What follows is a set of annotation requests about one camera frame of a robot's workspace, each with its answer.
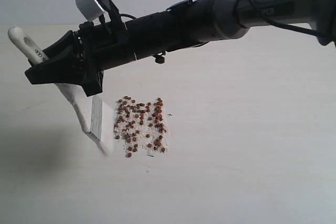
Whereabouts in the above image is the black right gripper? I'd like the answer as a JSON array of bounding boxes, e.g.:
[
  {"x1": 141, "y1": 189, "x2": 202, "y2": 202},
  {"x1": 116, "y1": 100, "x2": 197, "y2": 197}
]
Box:
[{"x1": 25, "y1": 21, "x2": 135, "y2": 96}]

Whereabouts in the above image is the white wooden paintbrush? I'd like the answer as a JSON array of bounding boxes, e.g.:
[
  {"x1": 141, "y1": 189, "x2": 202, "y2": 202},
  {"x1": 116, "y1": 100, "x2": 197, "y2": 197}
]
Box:
[{"x1": 7, "y1": 26, "x2": 114, "y2": 156}]

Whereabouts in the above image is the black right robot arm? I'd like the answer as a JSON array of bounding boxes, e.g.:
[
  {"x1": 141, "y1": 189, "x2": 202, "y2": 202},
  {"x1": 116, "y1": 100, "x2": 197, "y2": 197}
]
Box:
[{"x1": 25, "y1": 0, "x2": 335, "y2": 96}]

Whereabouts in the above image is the pile of white grains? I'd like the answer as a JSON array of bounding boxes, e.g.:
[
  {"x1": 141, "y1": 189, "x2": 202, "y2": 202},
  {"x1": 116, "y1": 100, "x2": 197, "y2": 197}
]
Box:
[{"x1": 113, "y1": 95, "x2": 168, "y2": 158}]

